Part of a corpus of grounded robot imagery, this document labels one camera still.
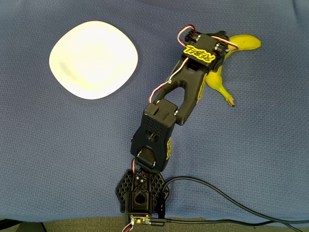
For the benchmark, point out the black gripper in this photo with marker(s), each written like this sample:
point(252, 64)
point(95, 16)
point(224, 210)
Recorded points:
point(219, 63)

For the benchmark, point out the yellow banana with sticker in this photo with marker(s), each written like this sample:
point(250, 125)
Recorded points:
point(246, 42)

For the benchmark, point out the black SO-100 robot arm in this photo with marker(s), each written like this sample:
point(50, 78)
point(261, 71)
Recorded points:
point(188, 79)

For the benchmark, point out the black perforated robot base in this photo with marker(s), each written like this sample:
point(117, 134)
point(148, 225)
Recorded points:
point(123, 191)

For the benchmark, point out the white rounded plate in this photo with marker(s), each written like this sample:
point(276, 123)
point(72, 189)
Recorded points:
point(94, 60)

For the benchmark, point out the blue textured cloth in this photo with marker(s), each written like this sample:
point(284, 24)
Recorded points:
point(241, 145)

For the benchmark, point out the green controller circuit board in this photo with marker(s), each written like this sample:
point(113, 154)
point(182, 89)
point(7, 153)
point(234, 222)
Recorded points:
point(140, 221)

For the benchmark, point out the dark metal frame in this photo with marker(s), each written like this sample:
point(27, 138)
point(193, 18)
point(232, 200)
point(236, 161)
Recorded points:
point(7, 222)

